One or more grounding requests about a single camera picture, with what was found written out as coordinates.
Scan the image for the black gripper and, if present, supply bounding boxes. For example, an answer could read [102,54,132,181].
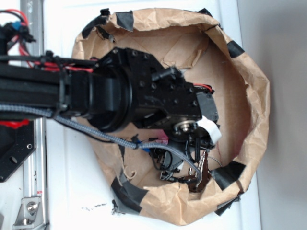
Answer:
[150,117,222,181]

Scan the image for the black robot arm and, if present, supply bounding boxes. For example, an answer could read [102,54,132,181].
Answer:
[0,48,220,184]

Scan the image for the brown paper bag bin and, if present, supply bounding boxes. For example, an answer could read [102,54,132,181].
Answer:
[72,8,270,226]

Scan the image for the aluminium extrusion rail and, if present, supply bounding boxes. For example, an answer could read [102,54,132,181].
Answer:
[20,0,49,230]

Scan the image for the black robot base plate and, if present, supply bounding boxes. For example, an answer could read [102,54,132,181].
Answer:
[0,121,36,183]

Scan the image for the metal corner bracket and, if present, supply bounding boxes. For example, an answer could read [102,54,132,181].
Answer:
[12,196,43,230]

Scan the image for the grey braided cable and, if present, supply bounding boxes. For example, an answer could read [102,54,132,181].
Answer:
[0,102,204,186]

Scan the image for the red and black wires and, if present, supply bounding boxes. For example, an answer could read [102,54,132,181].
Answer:
[0,9,101,74]

